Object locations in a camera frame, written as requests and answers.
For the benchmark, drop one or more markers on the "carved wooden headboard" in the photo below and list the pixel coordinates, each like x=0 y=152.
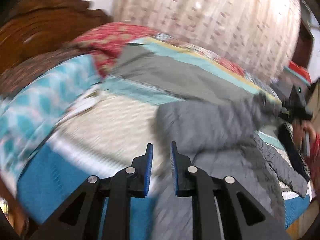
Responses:
x=34 y=27

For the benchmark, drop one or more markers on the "red lidded storage box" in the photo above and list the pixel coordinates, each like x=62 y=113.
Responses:
x=298 y=71

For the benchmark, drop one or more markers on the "teal patterned pillow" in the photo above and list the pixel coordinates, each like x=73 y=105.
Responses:
x=31 y=115

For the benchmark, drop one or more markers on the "dark wooden wardrobe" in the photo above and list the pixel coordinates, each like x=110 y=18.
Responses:
x=306 y=40

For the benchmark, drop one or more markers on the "red patterned sleeve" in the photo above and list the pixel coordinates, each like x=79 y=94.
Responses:
x=314 y=159

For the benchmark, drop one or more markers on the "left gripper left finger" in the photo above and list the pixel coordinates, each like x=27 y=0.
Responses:
x=142 y=176

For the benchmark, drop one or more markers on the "striped patchwork bedspread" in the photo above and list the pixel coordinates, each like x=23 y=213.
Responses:
x=113 y=121

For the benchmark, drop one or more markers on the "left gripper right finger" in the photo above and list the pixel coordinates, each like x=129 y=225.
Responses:
x=182 y=170

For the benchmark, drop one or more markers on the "beige floral curtain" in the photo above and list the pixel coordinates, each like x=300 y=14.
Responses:
x=258 y=35

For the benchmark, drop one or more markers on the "grey puffer jacket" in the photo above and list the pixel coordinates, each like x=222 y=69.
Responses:
x=223 y=141

